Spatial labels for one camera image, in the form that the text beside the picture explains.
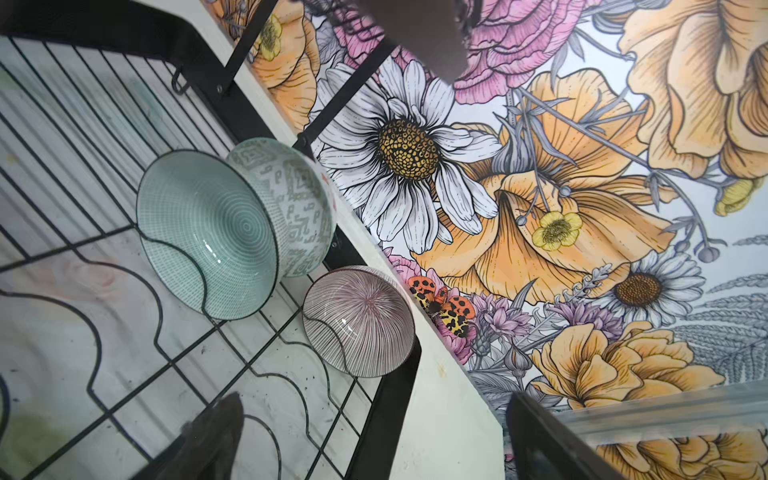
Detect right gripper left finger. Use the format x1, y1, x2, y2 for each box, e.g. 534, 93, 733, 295
132, 393, 244, 479

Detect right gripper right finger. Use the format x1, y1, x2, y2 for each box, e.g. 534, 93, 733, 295
505, 392, 622, 479

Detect pink striped bowl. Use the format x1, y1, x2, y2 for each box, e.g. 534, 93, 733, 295
302, 265, 416, 378

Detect teal concentric pattern bowl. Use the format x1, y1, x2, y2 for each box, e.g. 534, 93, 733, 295
135, 150, 279, 321

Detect green geometric pattern bowl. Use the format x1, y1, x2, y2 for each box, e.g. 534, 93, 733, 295
225, 138, 336, 278

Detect black wire dish rack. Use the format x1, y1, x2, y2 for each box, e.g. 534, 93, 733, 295
0, 0, 475, 480

